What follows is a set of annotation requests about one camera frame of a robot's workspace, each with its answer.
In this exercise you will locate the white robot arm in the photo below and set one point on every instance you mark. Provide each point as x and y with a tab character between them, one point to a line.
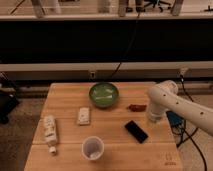
163	96

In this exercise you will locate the white eraser block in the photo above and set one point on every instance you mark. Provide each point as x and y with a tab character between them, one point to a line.
83	116

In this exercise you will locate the green bowl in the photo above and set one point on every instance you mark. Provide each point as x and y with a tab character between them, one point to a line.
103	94

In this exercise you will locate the black smartphone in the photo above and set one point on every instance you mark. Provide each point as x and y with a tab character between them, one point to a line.
136	131

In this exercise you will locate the clear plastic cup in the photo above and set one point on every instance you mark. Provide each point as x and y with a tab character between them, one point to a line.
93	148

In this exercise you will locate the white lotion bottle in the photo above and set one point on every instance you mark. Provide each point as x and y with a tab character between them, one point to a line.
50	133

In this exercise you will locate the blue box on floor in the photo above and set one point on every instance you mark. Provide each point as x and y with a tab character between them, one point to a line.
175	122

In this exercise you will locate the black office chair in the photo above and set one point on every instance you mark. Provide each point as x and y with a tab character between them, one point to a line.
158	3

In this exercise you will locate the dark object at left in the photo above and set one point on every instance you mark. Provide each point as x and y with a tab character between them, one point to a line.
7	101

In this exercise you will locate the wall power outlet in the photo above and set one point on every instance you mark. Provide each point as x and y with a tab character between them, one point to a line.
92	75

